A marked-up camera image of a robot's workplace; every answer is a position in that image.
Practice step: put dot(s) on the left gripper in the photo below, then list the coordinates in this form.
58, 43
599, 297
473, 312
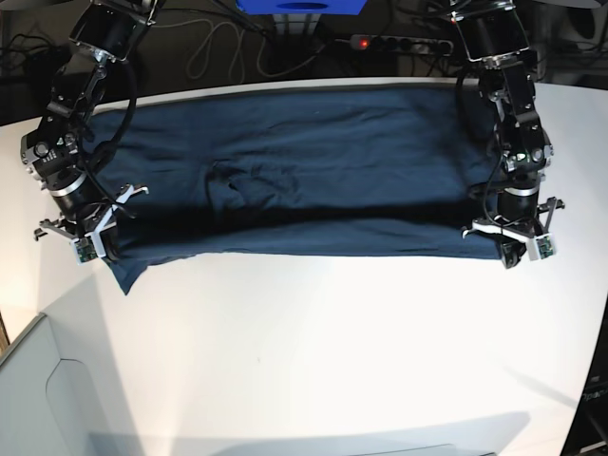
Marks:
517, 231

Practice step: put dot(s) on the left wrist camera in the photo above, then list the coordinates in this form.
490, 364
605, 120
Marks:
541, 247

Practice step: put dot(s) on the blue box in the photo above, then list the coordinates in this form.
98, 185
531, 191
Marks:
339, 7

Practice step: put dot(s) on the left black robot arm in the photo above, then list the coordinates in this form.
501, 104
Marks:
495, 46

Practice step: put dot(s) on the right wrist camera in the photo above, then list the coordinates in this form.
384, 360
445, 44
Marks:
89, 247

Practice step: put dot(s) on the dark blue T-shirt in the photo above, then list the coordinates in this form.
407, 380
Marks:
370, 172

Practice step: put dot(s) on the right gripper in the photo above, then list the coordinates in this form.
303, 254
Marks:
82, 213

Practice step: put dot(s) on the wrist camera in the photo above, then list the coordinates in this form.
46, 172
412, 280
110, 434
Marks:
541, 247
89, 247

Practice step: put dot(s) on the black power strip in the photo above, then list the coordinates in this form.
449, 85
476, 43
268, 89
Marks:
408, 45

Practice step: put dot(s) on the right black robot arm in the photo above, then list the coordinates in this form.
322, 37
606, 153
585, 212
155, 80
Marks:
54, 153

